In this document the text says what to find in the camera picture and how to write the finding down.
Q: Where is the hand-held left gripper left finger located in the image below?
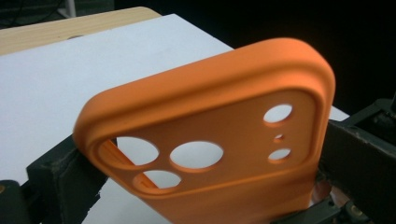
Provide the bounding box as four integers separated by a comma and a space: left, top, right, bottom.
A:
26, 134, 110, 224

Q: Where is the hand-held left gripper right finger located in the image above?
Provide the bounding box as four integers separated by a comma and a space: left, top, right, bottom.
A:
319, 119, 396, 224

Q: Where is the orange phone case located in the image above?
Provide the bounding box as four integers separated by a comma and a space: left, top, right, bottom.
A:
72, 37, 336, 224

